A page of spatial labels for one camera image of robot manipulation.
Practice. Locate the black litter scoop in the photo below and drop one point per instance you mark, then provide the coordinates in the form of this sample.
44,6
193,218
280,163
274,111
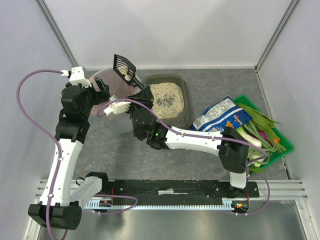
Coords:
118,61

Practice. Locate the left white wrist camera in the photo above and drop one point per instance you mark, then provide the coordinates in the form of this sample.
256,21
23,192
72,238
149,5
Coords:
77,76

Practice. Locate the green leafy vegetable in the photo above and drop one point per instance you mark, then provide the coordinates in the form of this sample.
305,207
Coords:
260,120

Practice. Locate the green vegetable tray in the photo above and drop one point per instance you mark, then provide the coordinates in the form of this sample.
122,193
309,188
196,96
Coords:
283,140

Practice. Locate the purple onion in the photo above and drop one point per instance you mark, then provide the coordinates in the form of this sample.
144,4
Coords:
263,134

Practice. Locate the grey slotted cable duct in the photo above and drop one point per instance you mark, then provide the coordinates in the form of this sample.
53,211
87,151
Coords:
98,204

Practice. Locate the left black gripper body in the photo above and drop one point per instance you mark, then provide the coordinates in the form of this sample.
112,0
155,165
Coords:
97,90

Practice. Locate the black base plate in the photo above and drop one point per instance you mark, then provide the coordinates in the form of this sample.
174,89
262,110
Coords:
178,192

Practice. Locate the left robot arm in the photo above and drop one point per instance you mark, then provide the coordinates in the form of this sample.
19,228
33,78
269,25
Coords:
59,207

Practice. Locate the grey bin with pink bag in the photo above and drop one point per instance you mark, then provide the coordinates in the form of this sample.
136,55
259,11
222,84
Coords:
113,124

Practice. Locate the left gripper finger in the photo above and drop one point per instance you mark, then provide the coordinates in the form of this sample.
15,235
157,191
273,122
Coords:
103,88
103,96

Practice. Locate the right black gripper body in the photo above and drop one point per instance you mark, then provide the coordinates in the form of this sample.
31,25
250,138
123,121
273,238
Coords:
142,97

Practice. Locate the grey litter box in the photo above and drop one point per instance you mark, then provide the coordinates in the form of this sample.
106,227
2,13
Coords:
171,99

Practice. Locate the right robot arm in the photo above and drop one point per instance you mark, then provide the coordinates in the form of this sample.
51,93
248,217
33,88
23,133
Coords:
231,148

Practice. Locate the blue Doritos chip bag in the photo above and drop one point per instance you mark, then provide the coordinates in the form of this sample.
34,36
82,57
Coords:
225,113

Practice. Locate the litter clump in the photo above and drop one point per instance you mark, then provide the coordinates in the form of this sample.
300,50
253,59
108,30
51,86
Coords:
124,71

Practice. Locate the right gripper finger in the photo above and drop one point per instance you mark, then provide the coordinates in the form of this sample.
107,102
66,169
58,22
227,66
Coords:
146,100
145,93

